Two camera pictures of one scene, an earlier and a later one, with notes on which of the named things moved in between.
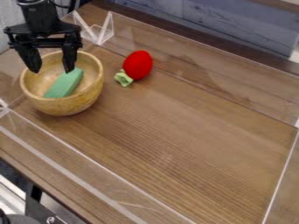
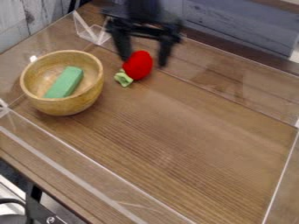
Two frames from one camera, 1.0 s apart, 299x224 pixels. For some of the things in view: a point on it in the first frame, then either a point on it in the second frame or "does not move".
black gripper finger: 70,57 to 167,40
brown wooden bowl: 83,94 does not move
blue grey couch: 264,23 does not move
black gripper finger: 32,58 to 122,33
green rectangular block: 66,84 does not move
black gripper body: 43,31 to 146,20
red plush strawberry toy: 136,66 does not move
